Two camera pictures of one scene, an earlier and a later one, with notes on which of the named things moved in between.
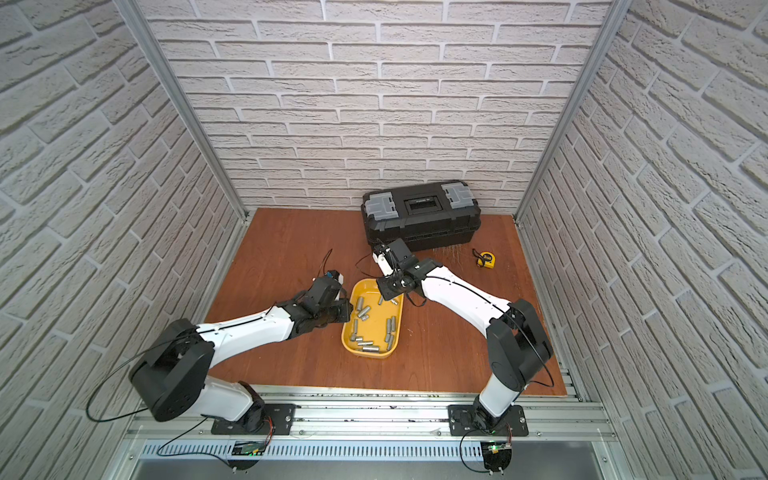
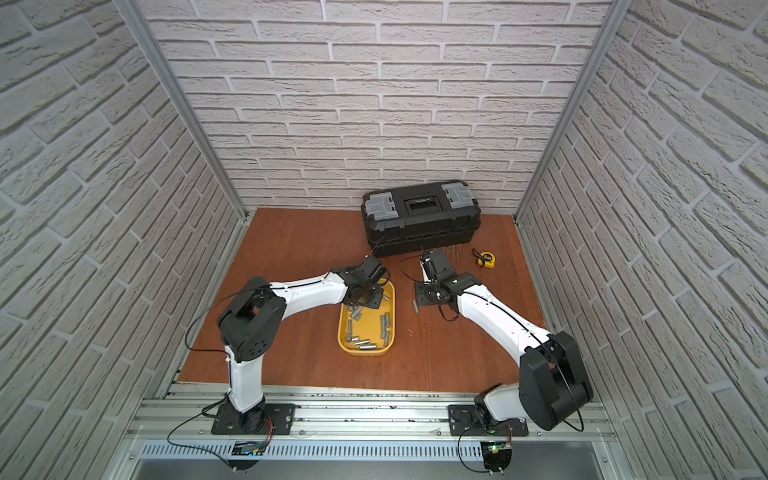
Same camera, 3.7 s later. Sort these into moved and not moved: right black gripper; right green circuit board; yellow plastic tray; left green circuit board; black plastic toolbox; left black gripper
Moved: right black gripper; left black gripper
Not moved: left green circuit board; right green circuit board; yellow plastic tray; black plastic toolbox
